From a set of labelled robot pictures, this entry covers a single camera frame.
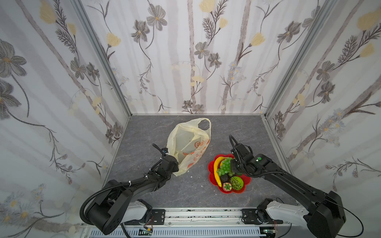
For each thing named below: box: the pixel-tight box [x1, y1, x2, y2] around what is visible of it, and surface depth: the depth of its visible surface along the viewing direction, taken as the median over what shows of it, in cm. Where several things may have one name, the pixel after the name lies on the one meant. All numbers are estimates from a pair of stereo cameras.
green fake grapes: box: [216, 156, 236, 178], surface depth 83 cm
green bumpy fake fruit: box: [229, 176, 244, 191], surface depth 81 cm
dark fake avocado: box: [220, 173, 231, 183], surface depth 84 cm
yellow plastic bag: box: [167, 118, 212, 177], surface depth 98 cm
